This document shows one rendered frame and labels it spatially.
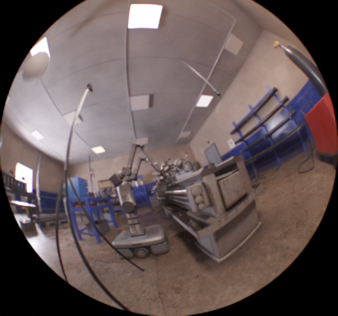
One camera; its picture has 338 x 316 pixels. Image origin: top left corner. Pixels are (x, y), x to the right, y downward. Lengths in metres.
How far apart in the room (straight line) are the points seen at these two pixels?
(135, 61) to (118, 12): 1.40
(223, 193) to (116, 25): 3.01
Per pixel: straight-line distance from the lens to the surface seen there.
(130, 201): 1.30
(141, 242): 1.27
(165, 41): 2.71
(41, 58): 2.84
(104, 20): 2.71
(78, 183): 2.15
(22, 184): 3.75
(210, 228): 0.72
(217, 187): 0.75
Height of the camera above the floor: 0.80
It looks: 22 degrees up
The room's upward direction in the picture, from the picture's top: 18 degrees counter-clockwise
